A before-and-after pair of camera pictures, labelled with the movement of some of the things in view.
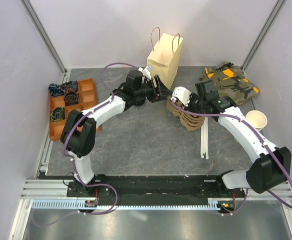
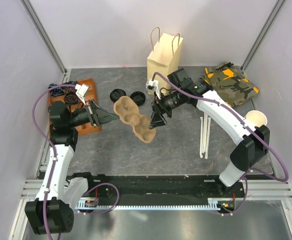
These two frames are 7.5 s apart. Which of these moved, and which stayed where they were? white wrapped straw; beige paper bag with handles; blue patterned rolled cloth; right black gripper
Moved: right black gripper
Stayed: white wrapped straw; blue patterned rolled cloth; beige paper bag with handles
